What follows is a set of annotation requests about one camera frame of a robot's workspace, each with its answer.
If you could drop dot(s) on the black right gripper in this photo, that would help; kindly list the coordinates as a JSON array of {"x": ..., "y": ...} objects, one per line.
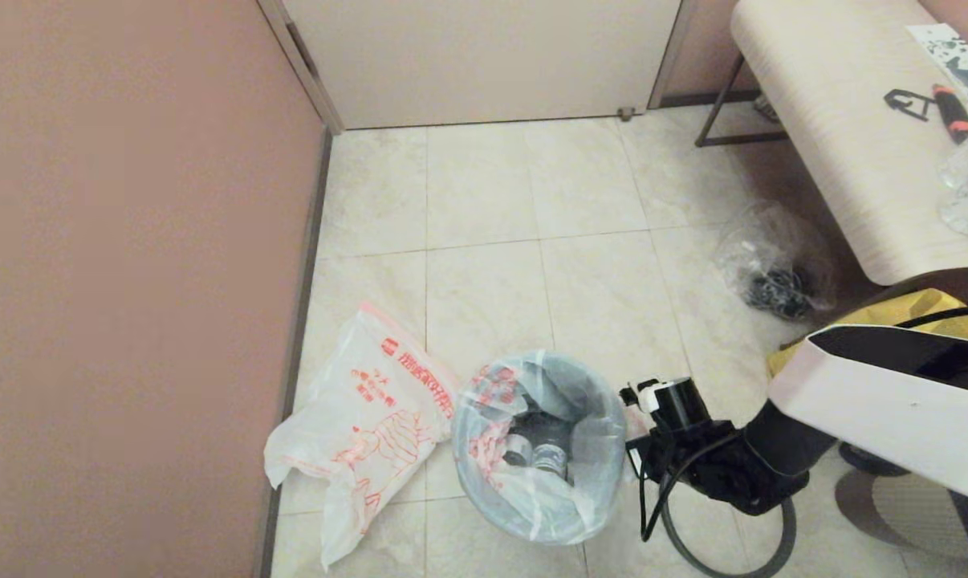
[{"x": 693, "y": 453}]

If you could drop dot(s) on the used white red-print trash bag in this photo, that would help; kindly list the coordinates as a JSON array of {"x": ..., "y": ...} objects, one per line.
[{"x": 548, "y": 506}]

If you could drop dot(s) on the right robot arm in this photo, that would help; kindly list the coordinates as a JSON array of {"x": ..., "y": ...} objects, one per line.
[{"x": 885, "y": 401}]

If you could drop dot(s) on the clear bag of dark parts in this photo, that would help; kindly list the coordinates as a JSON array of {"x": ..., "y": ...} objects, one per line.
[{"x": 773, "y": 273}]

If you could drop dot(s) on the yellow fabric tote bag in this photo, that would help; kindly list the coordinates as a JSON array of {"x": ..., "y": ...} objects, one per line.
[{"x": 917, "y": 309}]

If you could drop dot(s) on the fresh white red-print trash bag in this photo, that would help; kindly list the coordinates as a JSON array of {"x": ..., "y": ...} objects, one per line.
[{"x": 364, "y": 417}]

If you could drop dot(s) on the white ribbed cylinder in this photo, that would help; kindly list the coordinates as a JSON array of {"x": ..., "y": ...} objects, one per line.
[{"x": 925, "y": 514}]

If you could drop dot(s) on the small grey floor object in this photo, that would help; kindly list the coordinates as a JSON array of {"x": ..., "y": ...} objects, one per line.
[{"x": 766, "y": 108}]

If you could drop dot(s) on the light wood-grain table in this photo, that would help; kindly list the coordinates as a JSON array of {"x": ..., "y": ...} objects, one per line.
[{"x": 837, "y": 120}]

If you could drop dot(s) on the black hook clip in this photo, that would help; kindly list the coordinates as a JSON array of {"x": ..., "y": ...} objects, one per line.
[{"x": 901, "y": 98}]

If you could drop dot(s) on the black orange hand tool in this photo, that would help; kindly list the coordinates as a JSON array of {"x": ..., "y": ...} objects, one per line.
[{"x": 953, "y": 112}]

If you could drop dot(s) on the white door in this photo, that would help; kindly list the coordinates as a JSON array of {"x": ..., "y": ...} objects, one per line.
[{"x": 484, "y": 56}]

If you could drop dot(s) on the printed black white paper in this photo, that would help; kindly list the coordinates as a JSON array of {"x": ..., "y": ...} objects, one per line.
[{"x": 953, "y": 52}]

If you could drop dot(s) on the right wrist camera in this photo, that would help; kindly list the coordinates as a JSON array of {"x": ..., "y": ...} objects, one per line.
[{"x": 677, "y": 401}]

